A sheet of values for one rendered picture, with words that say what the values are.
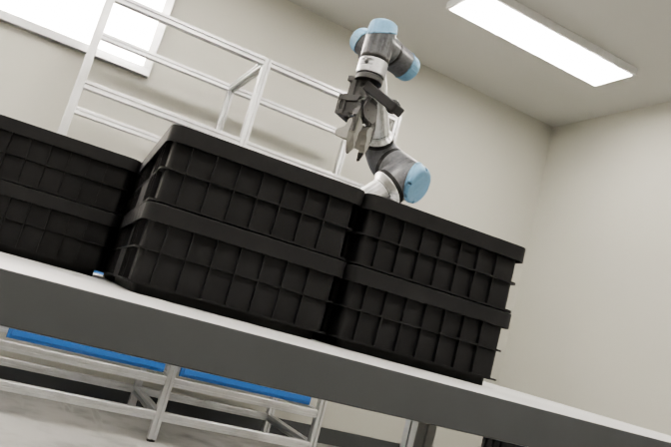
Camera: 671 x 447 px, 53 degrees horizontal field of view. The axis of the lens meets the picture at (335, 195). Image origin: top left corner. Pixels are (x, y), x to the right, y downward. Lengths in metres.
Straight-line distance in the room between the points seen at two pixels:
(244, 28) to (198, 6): 0.32
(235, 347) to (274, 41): 4.18
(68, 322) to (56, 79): 3.82
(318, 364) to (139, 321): 0.16
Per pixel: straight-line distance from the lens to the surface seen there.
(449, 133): 5.21
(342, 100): 1.71
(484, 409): 0.71
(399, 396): 0.66
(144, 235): 0.94
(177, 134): 0.94
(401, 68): 1.82
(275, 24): 4.73
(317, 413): 3.76
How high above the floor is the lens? 0.72
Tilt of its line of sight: 11 degrees up
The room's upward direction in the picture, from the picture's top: 15 degrees clockwise
